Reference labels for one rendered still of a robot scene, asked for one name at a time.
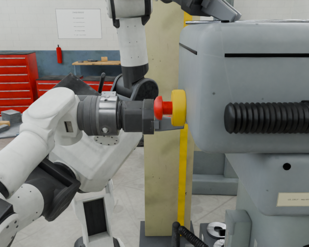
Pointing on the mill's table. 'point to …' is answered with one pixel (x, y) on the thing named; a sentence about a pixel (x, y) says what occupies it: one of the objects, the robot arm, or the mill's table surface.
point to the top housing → (247, 80)
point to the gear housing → (280, 182)
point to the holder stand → (212, 234)
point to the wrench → (255, 21)
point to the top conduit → (272, 117)
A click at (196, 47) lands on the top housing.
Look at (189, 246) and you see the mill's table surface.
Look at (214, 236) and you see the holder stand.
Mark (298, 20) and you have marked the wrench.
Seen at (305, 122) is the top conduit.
